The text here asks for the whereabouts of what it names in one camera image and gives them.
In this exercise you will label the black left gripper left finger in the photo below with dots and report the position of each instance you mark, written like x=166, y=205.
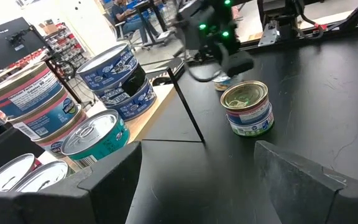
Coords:
x=57, y=208

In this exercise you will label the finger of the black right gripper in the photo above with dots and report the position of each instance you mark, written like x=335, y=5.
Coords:
x=238, y=63

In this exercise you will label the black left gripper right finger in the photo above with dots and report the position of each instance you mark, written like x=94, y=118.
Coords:
x=306, y=199

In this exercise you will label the teal rimmed seafood can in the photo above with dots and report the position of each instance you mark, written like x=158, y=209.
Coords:
x=222, y=84

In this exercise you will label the pink salmon can blue label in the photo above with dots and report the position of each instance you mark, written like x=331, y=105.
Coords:
x=244, y=93
x=53, y=147

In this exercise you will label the teal labelled seafood can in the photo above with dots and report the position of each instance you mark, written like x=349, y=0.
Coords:
x=104, y=146

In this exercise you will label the blue rimmed seafood can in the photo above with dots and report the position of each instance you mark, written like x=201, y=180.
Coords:
x=110, y=70

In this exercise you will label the gold lidded seafood can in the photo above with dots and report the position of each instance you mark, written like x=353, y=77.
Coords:
x=26, y=93

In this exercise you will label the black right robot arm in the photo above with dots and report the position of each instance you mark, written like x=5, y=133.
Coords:
x=210, y=15

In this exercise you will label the black desk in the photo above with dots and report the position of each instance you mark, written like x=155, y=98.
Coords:
x=148, y=12

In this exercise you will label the person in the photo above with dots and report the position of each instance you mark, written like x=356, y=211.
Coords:
x=123, y=15

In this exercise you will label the shelving with red bins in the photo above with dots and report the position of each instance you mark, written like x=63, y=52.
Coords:
x=64, y=46

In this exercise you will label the brown cardboard box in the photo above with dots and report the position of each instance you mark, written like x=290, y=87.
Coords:
x=50, y=28

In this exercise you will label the black computer monitor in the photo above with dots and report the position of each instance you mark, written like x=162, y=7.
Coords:
x=8, y=40

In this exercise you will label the wooden shelf black frame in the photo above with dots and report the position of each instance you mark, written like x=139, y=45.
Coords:
x=148, y=115

